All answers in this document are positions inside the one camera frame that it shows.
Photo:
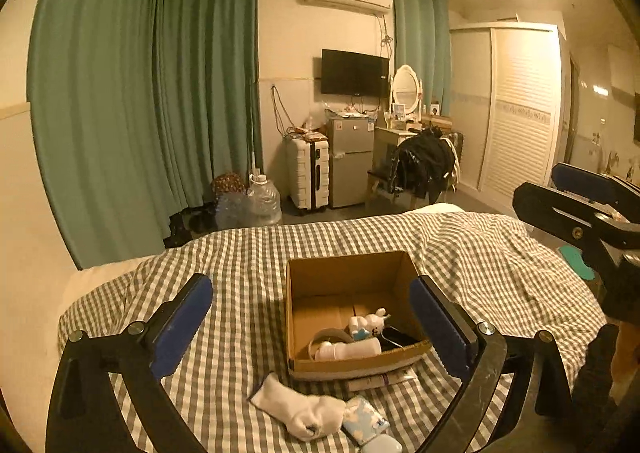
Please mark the blue tissue pack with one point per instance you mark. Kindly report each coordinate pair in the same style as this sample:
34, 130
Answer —
362, 421

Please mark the light blue earbud case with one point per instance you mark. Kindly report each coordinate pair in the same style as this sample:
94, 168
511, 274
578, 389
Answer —
382, 443

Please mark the clear water jug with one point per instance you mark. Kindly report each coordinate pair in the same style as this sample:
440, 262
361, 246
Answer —
264, 202

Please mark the white louvred wardrobe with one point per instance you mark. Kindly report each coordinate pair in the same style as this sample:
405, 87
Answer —
508, 100

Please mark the black wall television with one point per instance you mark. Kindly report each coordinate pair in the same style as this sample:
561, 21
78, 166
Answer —
351, 74

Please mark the wooden vanity desk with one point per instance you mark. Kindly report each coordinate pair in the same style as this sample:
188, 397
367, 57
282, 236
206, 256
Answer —
388, 134

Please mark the cardboard box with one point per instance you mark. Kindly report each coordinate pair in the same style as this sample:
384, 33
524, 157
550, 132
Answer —
322, 294

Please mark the white suitcase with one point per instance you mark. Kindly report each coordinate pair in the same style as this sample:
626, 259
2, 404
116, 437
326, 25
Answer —
308, 171

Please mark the white plush toy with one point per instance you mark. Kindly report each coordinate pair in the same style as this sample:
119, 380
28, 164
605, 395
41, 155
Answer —
362, 327

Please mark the black item in box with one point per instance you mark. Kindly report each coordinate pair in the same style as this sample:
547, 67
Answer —
391, 338

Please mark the narrow green curtain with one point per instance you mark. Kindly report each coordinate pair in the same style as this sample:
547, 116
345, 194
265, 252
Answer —
422, 40

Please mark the white bottle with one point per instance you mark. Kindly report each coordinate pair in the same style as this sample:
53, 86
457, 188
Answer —
359, 349

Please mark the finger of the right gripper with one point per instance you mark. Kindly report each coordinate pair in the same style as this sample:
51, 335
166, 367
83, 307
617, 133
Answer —
553, 211
595, 187

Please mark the white sock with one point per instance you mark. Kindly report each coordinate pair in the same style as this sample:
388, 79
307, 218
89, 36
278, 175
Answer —
305, 417

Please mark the silver mini fridge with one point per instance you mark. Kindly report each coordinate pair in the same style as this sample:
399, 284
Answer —
351, 141

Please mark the teal slipper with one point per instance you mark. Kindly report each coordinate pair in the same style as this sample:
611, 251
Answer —
573, 258

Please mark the oval vanity mirror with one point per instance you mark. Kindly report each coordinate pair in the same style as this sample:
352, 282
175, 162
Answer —
407, 89

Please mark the checkered bed duvet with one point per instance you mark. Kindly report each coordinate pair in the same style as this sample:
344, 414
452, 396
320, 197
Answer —
275, 288

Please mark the white cream tube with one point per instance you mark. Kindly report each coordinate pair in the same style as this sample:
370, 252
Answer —
382, 380

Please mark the large green curtain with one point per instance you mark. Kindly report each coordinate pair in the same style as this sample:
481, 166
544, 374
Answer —
137, 106

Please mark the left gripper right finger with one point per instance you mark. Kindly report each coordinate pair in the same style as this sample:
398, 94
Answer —
537, 414

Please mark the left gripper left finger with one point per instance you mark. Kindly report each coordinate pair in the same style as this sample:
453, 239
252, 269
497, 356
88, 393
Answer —
84, 414

